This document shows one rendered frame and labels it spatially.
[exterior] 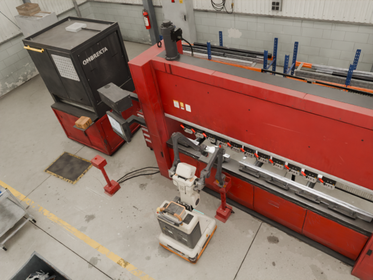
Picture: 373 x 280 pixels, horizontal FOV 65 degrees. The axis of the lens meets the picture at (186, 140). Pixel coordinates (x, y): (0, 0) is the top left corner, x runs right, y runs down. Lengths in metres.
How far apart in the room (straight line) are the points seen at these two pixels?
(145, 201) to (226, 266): 1.74
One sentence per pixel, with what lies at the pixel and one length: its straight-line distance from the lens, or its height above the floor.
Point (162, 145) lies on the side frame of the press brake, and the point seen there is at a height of 0.86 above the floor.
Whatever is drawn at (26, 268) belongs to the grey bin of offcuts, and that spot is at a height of 0.61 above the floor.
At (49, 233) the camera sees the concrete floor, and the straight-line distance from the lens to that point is 5.56.
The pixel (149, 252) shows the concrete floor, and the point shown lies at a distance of 4.70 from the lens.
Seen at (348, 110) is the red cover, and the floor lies 2.30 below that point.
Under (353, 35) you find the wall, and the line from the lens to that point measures 7.52.
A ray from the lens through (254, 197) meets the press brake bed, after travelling 4.39.
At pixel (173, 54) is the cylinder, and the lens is 3.88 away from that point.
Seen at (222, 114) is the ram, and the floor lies 1.76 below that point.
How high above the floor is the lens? 4.06
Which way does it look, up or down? 42 degrees down
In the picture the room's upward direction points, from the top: 10 degrees counter-clockwise
